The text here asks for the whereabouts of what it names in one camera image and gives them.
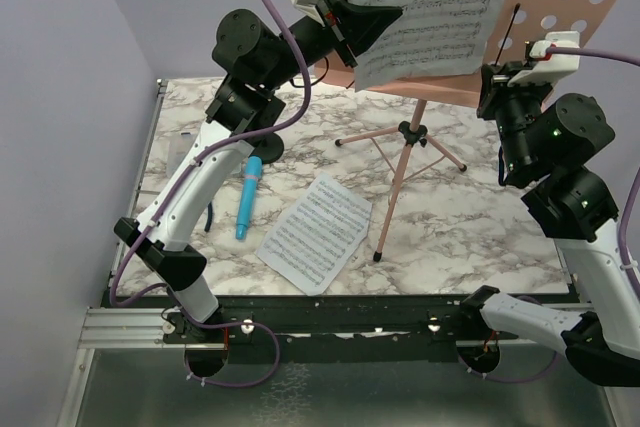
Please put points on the blue handled pliers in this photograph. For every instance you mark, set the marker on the blue handled pliers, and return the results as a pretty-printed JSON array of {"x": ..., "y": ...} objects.
[{"x": 209, "y": 217}]

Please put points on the clear plastic parts box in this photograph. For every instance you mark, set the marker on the clear plastic parts box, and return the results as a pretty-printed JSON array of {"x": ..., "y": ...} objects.
[{"x": 179, "y": 146}]

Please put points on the aluminium rail bracket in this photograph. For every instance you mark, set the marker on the aluminium rail bracket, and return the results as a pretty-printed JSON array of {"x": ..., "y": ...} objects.
[{"x": 107, "y": 328}]

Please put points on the blue toy recorder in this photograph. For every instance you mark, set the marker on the blue toy recorder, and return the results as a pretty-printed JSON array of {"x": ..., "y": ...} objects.
[{"x": 252, "y": 176}]

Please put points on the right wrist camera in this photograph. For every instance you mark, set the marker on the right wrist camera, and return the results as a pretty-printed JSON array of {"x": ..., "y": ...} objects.
[{"x": 548, "y": 68}]

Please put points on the black microphone desk stand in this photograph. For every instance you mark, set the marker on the black microphone desk stand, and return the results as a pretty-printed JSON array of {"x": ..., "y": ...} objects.
[{"x": 270, "y": 149}]

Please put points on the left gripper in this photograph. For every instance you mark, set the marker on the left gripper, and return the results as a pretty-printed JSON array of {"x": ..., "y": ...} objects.
[{"x": 359, "y": 24}]

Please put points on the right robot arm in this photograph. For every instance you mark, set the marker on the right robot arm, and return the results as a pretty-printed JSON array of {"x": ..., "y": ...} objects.
[{"x": 545, "y": 153}]

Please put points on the pink perforated music stand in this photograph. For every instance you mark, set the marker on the pink perforated music stand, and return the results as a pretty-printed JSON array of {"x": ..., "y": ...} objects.
[{"x": 504, "y": 58}]

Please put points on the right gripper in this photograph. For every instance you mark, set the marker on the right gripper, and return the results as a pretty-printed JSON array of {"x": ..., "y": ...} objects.
[{"x": 494, "y": 87}]

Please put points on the sheet music page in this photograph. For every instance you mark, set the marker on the sheet music page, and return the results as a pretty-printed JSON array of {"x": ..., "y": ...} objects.
[
  {"x": 315, "y": 237},
  {"x": 432, "y": 38}
]

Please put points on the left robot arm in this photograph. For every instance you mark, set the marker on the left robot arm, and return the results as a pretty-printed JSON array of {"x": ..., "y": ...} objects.
[{"x": 244, "y": 112}]

